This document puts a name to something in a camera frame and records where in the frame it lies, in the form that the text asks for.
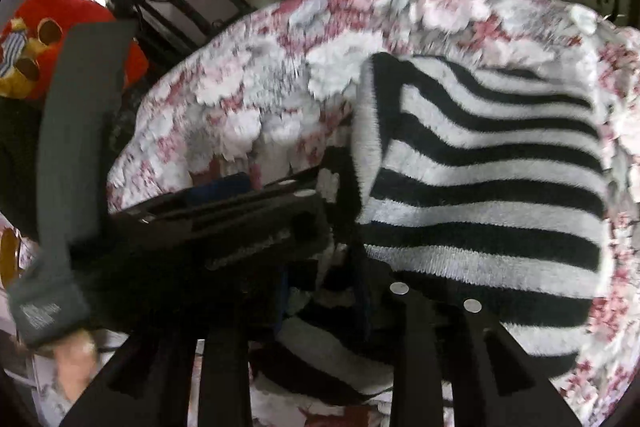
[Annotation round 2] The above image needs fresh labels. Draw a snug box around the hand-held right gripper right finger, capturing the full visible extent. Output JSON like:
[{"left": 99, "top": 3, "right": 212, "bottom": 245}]
[{"left": 350, "top": 252, "right": 583, "bottom": 427}]

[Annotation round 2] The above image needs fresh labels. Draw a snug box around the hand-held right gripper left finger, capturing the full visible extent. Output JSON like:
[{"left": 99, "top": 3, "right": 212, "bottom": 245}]
[{"left": 60, "top": 267, "right": 293, "bottom": 427}]

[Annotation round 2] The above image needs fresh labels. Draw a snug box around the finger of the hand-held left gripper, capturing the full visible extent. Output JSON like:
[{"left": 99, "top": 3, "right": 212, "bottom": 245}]
[
  {"left": 112, "top": 171, "right": 323, "bottom": 222},
  {"left": 187, "top": 188, "right": 332, "bottom": 234}
]

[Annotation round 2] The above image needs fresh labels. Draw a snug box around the black white striped garment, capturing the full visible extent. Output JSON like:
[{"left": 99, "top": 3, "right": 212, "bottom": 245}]
[{"left": 250, "top": 51, "right": 618, "bottom": 408}]

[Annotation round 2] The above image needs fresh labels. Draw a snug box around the person's left hand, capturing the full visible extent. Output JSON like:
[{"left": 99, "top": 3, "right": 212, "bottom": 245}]
[{"left": 52, "top": 339, "right": 98, "bottom": 403}]

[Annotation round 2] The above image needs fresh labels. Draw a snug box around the pink floral bed sheet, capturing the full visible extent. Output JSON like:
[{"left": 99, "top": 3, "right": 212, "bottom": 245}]
[{"left": 30, "top": 0, "right": 640, "bottom": 427}]

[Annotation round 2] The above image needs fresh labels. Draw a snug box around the red plush toy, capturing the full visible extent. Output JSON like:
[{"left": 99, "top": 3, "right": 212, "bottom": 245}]
[{"left": 0, "top": 0, "right": 151, "bottom": 104}]

